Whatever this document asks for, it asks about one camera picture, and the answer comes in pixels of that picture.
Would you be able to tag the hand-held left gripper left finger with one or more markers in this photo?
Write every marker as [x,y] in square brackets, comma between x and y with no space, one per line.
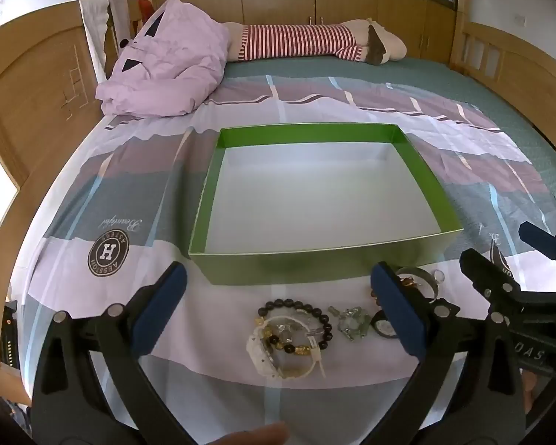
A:
[162,306]

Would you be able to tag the person's right hand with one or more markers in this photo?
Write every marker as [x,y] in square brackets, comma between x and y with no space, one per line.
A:
[530,391]

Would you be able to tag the wooden headboard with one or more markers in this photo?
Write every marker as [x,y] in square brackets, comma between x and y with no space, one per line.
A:
[32,102]

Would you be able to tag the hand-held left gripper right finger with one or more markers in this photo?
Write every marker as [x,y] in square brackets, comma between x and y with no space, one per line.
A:
[398,310]

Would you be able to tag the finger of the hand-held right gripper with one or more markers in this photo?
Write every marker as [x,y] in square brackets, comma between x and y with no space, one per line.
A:
[484,269]
[537,236]

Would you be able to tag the wooden footboard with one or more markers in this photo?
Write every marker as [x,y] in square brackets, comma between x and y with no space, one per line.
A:
[505,65]

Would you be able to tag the white wrist watch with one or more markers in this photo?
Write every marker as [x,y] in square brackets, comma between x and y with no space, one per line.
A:
[259,357]

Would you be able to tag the grey towel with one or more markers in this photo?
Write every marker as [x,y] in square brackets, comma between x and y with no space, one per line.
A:
[95,28]

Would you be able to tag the red striped plush toy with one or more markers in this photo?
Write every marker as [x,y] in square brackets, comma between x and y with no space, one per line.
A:
[296,41]

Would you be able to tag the teal mattress cover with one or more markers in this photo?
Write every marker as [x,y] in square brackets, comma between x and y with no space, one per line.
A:
[421,74]

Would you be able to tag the dark device with orange lights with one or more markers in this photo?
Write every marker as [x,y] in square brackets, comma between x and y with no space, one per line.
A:
[9,333]

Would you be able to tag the pink quilt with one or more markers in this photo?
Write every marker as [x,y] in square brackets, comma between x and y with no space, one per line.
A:
[167,60]

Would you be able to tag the green cardboard box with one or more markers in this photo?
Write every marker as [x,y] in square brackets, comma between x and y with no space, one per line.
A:
[315,194]

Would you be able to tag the person's left hand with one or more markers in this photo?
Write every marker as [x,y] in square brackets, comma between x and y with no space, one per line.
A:
[248,435]

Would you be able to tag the silver bangle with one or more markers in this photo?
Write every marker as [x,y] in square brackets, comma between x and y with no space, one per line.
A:
[421,274]

